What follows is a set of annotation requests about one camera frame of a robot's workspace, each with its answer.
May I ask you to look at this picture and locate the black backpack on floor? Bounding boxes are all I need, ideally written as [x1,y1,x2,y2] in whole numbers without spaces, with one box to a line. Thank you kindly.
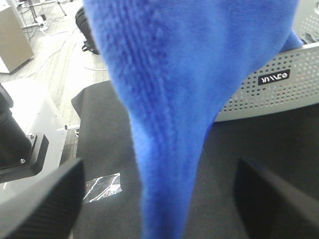
[75,6,99,55]

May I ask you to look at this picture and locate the beige cabinet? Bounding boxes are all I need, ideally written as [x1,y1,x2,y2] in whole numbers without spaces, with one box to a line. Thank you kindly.
[0,5,34,74]

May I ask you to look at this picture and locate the grey folded cloth in basket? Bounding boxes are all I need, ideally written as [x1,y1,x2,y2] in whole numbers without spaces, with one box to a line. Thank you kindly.
[300,30,319,44]

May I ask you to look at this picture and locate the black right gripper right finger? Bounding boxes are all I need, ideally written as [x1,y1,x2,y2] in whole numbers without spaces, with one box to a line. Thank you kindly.
[234,159,319,239]

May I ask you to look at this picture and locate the black table cloth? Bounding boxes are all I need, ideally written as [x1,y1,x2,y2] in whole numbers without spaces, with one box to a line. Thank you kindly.
[72,81,319,239]

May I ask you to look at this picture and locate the blue microfibre towel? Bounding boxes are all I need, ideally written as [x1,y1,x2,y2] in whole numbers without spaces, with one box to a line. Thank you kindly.
[84,0,302,239]

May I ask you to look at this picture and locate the grey perforated laundry basket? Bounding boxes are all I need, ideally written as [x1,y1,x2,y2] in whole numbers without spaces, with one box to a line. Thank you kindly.
[215,0,319,121]

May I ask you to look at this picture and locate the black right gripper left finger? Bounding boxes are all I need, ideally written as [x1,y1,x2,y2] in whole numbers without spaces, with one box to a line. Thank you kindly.
[0,158,84,239]

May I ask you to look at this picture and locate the clear tape strip left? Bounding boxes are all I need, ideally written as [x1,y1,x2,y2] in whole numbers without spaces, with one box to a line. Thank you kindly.
[83,173,122,204]

